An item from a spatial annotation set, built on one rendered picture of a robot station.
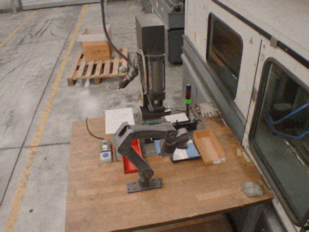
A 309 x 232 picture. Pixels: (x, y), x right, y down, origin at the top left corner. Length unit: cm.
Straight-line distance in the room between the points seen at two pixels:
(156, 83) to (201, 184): 63
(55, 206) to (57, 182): 31
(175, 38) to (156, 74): 323
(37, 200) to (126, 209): 155
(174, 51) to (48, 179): 305
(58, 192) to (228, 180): 180
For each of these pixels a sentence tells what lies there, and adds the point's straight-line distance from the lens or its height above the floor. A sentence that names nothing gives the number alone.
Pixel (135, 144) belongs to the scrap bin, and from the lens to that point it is 178.
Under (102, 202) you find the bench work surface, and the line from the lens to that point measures 150.
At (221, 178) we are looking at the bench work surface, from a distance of 160.
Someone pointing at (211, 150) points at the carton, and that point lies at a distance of 175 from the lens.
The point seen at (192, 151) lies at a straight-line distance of 170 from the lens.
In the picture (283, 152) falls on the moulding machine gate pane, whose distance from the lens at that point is 148.
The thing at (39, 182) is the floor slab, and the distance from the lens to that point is 302.
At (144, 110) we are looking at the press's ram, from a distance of 167.
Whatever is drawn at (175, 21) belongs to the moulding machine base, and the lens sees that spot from 466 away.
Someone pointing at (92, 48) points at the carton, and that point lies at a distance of 494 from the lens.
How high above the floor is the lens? 208
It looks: 36 degrees down
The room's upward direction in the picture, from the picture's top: 2 degrees counter-clockwise
